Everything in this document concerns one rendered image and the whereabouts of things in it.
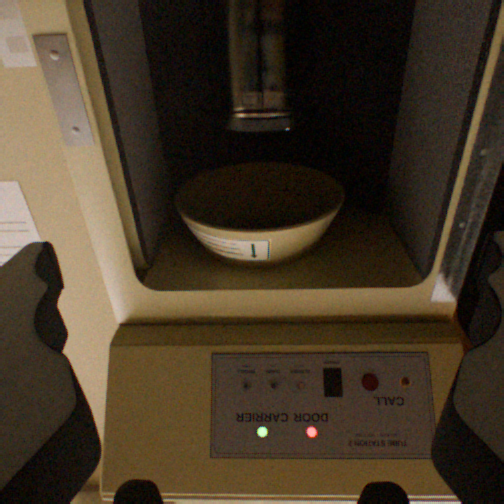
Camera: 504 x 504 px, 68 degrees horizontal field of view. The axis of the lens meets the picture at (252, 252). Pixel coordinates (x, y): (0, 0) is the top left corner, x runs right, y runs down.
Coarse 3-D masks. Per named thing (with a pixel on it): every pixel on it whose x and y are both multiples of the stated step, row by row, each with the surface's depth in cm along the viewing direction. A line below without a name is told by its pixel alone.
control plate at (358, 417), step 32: (352, 352) 33; (384, 352) 33; (416, 352) 33; (224, 384) 33; (256, 384) 33; (288, 384) 33; (320, 384) 33; (352, 384) 32; (384, 384) 32; (416, 384) 32; (224, 416) 32; (256, 416) 32; (288, 416) 32; (320, 416) 32; (352, 416) 32; (384, 416) 32; (416, 416) 32; (224, 448) 32; (256, 448) 32; (288, 448) 32; (320, 448) 31; (352, 448) 31; (384, 448) 31; (416, 448) 31
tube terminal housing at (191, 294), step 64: (64, 0) 22; (128, 256) 32; (192, 256) 39; (320, 256) 38; (384, 256) 37; (128, 320) 36; (192, 320) 36; (256, 320) 36; (320, 320) 35; (384, 320) 35; (448, 320) 35
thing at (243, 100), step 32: (224, 0) 27; (256, 0) 26; (288, 0) 26; (224, 32) 28; (256, 32) 27; (288, 32) 27; (224, 64) 29; (256, 64) 28; (288, 64) 29; (224, 96) 30; (256, 96) 29; (288, 96) 30; (288, 128) 30
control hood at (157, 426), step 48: (144, 336) 35; (192, 336) 35; (240, 336) 34; (288, 336) 34; (336, 336) 34; (384, 336) 34; (432, 336) 33; (144, 384) 33; (192, 384) 33; (432, 384) 32; (144, 432) 33; (192, 432) 32; (192, 480) 32; (240, 480) 31; (288, 480) 31; (336, 480) 31; (384, 480) 31; (432, 480) 31
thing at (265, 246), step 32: (192, 192) 42; (224, 192) 46; (256, 192) 47; (288, 192) 46; (320, 192) 42; (192, 224) 35; (320, 224) 34; (224, 256) 36; (256, 256) 35; (288, 256) 36
